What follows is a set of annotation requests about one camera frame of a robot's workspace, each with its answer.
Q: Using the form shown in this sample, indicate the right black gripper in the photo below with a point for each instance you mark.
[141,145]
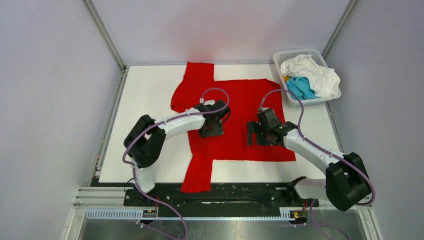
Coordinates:
[255,127]

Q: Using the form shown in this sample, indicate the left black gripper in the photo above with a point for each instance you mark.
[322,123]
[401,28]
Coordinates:
[216,131]

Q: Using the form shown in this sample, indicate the red t-shirt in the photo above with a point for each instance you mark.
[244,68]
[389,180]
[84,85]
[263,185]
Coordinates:
[245,96]

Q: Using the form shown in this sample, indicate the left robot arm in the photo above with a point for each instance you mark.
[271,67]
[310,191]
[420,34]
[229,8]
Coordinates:
[144,143]

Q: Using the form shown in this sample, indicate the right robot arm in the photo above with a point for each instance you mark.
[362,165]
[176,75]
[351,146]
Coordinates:
[346,180]

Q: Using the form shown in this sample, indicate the teal t-shirt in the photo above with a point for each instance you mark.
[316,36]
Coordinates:
[300,86]

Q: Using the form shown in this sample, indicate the white t-shirt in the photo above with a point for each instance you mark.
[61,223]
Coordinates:
[323,80]

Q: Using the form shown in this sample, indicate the white plastic laundry basket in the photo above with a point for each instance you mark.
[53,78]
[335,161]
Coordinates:
[280,56]

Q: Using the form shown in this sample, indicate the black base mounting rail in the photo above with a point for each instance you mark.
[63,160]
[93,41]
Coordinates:
[247,199]

